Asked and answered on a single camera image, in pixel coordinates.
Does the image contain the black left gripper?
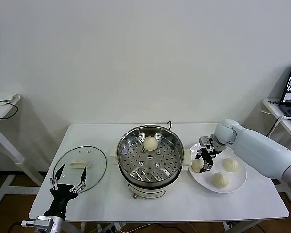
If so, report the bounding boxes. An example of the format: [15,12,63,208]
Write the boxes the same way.
[43,164,87,218]

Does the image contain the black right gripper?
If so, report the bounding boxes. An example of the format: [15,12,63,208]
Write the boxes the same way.
[195,147,216,173]

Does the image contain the white steamed baozi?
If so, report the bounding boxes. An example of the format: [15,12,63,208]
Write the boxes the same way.
[142,136,158,151]
[212,172,230,189]
[191,159,203,174]
[222,157,240,173]

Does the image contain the glass pot lid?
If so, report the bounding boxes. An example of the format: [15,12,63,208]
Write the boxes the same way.
[52,145,108,195]

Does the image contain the stainless steel steamer basket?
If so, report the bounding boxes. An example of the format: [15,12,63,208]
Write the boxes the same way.
[116,124,185,182]

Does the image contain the steel steamer pot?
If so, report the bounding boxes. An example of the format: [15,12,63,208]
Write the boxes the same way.
[109,143,193,200]

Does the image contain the white oval plate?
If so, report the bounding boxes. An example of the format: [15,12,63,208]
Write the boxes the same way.
[188,140,248,194]

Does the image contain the white power strip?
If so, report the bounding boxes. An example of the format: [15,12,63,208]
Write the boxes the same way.
[97,222,123,233]

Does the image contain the white side table with laptop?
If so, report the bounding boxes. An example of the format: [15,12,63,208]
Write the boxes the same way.
[261,98,291,207]

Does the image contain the white side table with cloth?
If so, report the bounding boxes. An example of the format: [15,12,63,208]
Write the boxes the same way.
[0,92,46,209]

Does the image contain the white folded cloth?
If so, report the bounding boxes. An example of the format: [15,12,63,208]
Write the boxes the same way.
[0,92,21,106]

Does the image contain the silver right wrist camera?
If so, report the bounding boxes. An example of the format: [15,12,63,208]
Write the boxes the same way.
[199,136,214,151]

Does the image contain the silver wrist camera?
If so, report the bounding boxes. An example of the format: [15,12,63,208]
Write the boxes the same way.
[21,215,54,229]
[199,136,214,151]

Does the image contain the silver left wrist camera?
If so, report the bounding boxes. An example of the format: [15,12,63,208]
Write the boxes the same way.
[21,215,54,229]

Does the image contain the black power cable with adapter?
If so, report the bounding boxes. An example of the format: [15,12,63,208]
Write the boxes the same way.
[268,118,282,138]

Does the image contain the thin black cable loop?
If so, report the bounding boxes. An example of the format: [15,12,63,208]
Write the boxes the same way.
[0,101,18,120]

